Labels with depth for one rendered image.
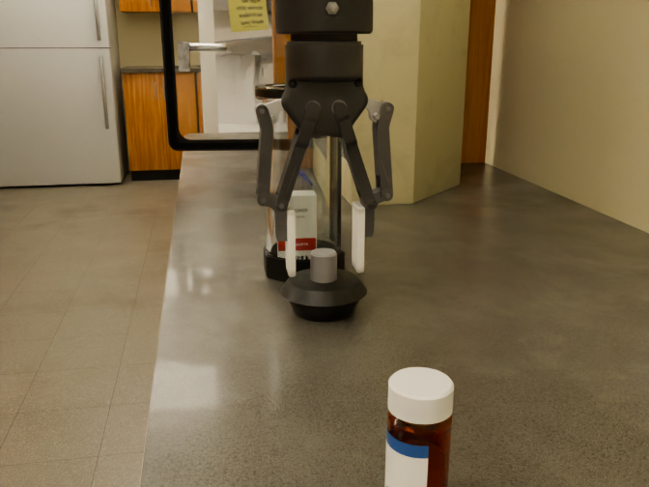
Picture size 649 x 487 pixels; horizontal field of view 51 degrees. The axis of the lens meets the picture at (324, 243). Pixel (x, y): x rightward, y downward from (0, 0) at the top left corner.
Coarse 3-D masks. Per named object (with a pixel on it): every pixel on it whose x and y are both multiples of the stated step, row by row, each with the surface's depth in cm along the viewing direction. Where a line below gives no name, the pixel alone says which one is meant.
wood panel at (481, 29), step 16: (480, 0) 148; (480, 16) 149; (480, 32) 150; (480, 48) 151; (480, 64) 152; (480, 80) 153; (480, 96) 154; (464, 112) 155; (480, 112) 155; (464, 128) 156; (480, 128) 156; (464, 144) 157; (480, 144) 158; (464, 160) 158; (480, 160) 159
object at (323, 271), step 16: (320, 256) 69; (336, 256) 70; (304, 272) 73; (320, 272) 70; (336, 272) 71; (352, 272) 73; (288, 288) 70; (304, 288) 69; (320, 288) 69; (336, 288) 69; (352, 288) 69; (304, 304) 68; (320, 304) 68; (336, 304) 68; (352, 304) 70; (320, 320) 69; (336, 320) 70
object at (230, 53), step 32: (192, 0) 135; (224, 0) 135; (256, 0) 135; (192, 32) 137; (224, 32) 137; (256, 32) 137; (192, 64) 138; (224, 64) 139; (256, 64) 139; (192, 96) 140; (224, 96) 140; (192, 128) 142; (224, 128) 142; (256, 128) 143
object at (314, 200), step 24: (288, 120) 75; (288, 144) 76; (312, 144) 76; (336, 144) 78; (312, 168) 77; (336, 168) 79; (312, 192) 77; (336, 192) 80; (312, 216) 78; (336, 216) 80; (312, 240) 79; (336, 240) 81
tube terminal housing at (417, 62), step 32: (384, 0) 109; (416, 0) 109; (448, 0) 118; (384, 32) 110; (416, 32) 111; (448, 32) 120; (384, 64) 111; (416, 64) 112; (448, 64) 122; (384, 96) 113; (416, 96) 114; (448, 96) 124; (416, 128) 116; (448, 128) 126; (416, 160) 118; (448, 160) 128; (352, 192) 117; (416, 192) 120
